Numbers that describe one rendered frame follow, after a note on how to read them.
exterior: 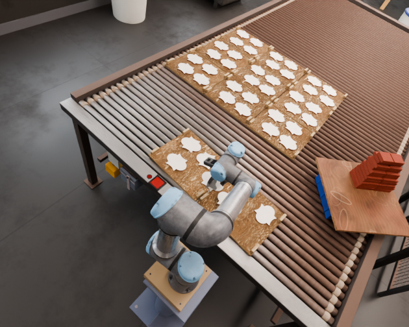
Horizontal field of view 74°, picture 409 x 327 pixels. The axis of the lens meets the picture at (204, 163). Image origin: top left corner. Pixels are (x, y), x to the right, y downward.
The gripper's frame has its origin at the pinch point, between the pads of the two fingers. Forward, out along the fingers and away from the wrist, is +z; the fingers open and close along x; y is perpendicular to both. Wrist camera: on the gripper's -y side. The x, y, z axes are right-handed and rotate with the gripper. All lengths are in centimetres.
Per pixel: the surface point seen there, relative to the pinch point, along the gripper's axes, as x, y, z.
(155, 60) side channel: 54, -107, 18
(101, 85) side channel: 3, -105, 18
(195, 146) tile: 17.5, -26.5, 13.3
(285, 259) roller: 3, 57, 11
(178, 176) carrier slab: -6.1, -18.1, 13.5
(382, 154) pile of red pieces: 76, 57, -27
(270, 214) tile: 17.0, 35.4, 9.3
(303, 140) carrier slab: 87, 19, 11
